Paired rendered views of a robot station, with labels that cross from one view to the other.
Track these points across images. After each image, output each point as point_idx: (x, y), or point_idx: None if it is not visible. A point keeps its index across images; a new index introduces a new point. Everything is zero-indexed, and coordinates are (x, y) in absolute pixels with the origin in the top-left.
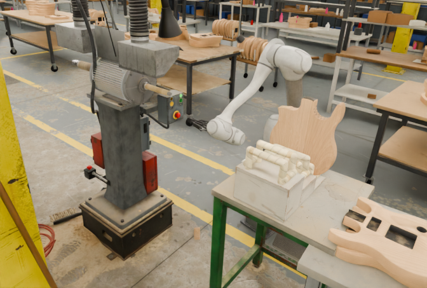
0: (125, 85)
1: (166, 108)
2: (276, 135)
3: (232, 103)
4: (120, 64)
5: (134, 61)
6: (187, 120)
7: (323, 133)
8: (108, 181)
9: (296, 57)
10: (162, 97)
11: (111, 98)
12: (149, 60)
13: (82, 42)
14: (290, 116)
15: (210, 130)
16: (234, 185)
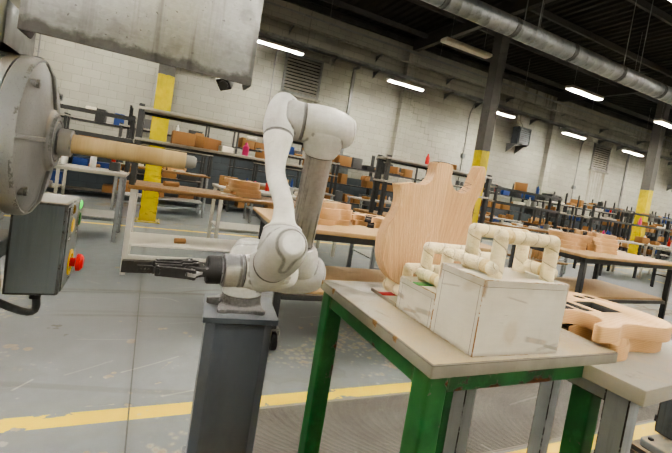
0: (16, 120)
1: (57, 240)
2: (394, 235)
3: (287, 195)
4: (34, 17)
5: (141, 17)
6: (122, 268)
7: (464, 212)
8: None
9: (347, 118)
10: (45, 205)
11: None
12: (227, 23)
13: None
14: (419, 196)
15: (292, 250)
16: (429, 342)
